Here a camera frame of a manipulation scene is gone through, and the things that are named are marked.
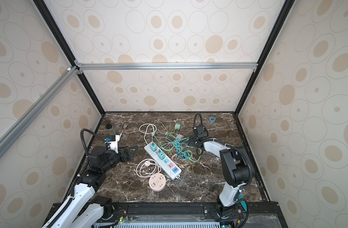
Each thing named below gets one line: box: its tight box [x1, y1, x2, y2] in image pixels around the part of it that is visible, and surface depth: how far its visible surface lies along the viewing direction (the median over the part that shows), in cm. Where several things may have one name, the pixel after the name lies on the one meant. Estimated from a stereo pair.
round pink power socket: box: [148, 172, 166, 192], surface depth 83 cm
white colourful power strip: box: [143, 142, 183, 181], surface depth 89 cm
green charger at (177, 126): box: [174, 123, 182, 131], surface depth 111 cm
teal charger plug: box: [149, 142, 157, 152], surface depth 93 cm
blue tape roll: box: [209, 116, 216, 124], surface depth 116 cm
